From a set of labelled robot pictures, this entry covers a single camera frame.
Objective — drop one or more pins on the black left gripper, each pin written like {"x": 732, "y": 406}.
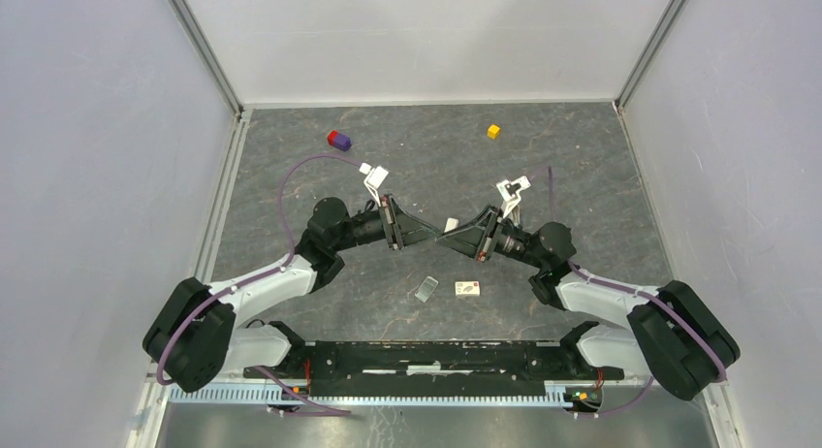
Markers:
{"x": 402, "y": 229}

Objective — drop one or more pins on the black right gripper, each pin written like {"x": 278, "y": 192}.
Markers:
{"x": 468, "y": 238}

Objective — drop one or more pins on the staple tray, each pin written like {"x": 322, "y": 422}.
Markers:
{"x": 426, "y": 289}

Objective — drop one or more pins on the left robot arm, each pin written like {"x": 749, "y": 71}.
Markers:
{"x": 198, "y": 332}

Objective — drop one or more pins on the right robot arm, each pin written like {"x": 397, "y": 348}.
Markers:
{"x": 665, "y": 332}

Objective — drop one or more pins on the yellow cube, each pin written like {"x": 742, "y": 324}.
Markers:
{"x": 493, "y": 131}

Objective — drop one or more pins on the red and purple block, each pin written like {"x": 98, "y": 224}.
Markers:
{"x": 339, "y": 140}

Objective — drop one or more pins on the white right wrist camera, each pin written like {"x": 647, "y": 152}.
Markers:
{"x": 511, "y": 194}

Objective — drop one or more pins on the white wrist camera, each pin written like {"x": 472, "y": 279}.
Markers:
{"x": 511, "y": 194}
{"x": 374, "y": 176}

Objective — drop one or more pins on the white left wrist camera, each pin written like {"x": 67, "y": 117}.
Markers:
{"x": 374, "y": 176}

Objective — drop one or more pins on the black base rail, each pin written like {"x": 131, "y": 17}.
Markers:
{"x": 437, "y": 368}

